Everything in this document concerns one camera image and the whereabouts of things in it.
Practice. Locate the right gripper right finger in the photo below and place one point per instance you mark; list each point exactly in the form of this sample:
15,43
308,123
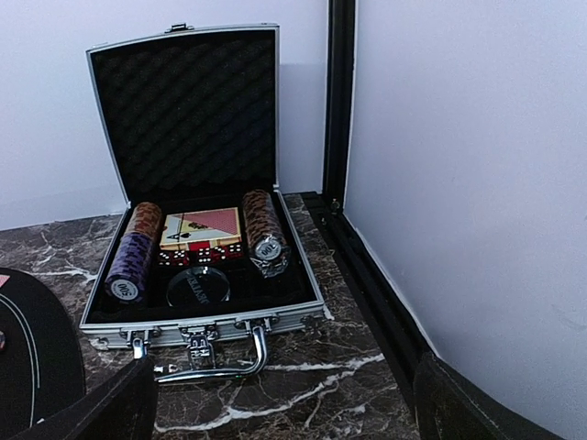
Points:
448,406

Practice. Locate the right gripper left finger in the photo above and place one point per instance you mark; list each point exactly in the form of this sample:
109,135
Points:
123,407

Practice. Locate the round black poker mat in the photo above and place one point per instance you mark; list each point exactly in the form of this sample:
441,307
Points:
42,369

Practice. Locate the purple chip row in case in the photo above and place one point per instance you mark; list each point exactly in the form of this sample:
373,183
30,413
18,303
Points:
126,280

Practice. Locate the clear round dealer puck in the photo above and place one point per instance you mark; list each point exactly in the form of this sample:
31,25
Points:
202,285

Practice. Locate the aluminium poker chip case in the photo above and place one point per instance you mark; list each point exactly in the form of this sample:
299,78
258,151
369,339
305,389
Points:
191,121

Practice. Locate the red dice row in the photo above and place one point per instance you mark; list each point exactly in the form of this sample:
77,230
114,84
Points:
198,254

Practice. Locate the red card box in case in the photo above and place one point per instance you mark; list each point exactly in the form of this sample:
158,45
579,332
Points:
201,229

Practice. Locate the orange chip row in case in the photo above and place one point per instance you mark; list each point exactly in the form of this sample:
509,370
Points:
145,220

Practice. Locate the brown wrapped chip row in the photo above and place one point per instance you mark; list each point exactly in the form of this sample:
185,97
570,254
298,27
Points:
268,249

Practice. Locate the right black frame post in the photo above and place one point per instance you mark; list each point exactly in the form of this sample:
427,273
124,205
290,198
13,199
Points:
340,71

